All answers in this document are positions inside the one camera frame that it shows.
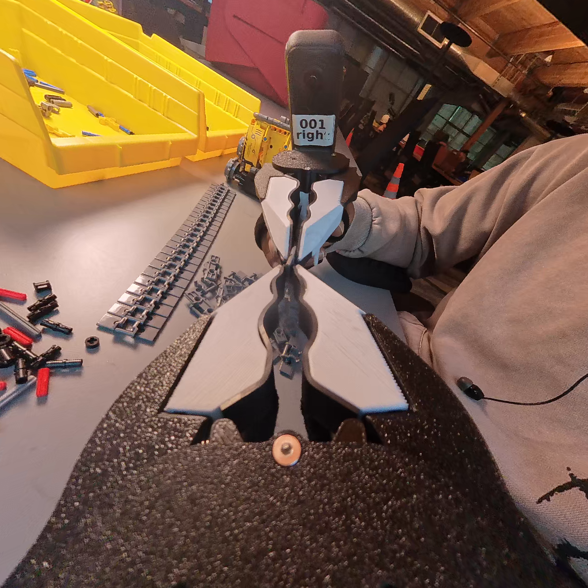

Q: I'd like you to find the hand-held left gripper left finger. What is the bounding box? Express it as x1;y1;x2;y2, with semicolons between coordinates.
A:
164;264;286;414

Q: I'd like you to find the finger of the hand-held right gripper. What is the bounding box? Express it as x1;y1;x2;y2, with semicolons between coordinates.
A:
298;179;345;266
260;177;300;266

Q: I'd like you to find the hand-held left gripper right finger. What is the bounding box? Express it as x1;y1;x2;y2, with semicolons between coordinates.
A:
294;265;410;413

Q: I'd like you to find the yellow toy robot vehicle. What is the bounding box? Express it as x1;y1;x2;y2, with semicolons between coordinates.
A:
224;112;295;198

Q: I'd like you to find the pile of grey track links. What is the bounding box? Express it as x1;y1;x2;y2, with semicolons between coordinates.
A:
186;255;305;379

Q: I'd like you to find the pile of small building pieces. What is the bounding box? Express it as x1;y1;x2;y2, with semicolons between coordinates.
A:
0;279;84;410

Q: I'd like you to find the person's right forearm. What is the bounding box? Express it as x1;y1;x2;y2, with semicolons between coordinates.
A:
337;135;588;281

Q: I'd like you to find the grey desk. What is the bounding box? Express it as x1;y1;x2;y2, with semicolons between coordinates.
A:
0;156;407;570

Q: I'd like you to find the person's right hand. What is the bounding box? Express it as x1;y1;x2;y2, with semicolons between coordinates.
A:
255;215;286;269

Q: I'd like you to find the orange traffic cone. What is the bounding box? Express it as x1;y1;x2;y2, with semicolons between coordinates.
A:
383;163;406;199

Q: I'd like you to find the black chair armrest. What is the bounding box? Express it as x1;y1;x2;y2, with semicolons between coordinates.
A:
328;253;413;293

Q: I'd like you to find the yellow plastic storage bin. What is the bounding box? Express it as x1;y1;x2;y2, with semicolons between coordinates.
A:
0;0;207;189
60;0;262;162

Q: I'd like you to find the person's beige hoodie torso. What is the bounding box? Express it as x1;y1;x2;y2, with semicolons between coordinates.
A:
397;184;588;575

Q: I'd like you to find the cluster of blue grey pieces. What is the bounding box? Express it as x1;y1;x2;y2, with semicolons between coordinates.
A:
22;68;135;138

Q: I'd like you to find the silver ceiling duct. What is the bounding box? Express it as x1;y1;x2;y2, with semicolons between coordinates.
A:
322;0;474;74

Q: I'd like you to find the thin black cable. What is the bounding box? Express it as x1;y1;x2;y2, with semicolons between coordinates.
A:
482;372;588;406

